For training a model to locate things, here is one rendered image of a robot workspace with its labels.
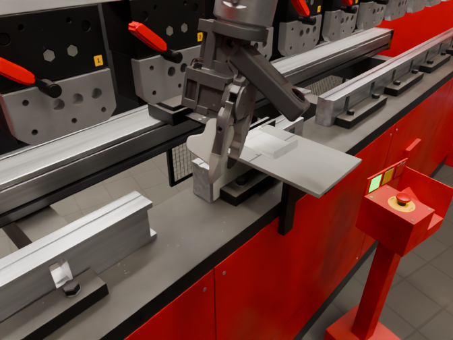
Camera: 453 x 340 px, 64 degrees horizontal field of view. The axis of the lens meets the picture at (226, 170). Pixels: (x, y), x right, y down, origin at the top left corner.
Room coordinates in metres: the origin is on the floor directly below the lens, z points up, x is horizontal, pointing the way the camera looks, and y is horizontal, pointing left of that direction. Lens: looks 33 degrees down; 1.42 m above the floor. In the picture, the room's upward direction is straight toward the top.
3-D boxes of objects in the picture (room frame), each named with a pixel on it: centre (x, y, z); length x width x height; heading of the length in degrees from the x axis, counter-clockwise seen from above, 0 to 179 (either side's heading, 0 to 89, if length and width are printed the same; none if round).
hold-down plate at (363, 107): (1.22, -0.49, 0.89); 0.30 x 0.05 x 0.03; 137
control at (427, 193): (0.85, -0.53, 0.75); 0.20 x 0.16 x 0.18; 126
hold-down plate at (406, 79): (1.52, -0.76, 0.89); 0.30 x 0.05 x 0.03; 137
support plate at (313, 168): (0.72, -0.14, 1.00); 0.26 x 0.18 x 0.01; 47
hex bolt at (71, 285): (0.41, 0.26, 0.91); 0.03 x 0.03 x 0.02
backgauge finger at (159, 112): (0.92, 0.09, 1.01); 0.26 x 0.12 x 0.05; 47
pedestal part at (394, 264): (0.85, -0.53, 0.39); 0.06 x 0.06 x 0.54; 36
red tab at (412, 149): (1.46, -0.85, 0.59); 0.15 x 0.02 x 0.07; 137
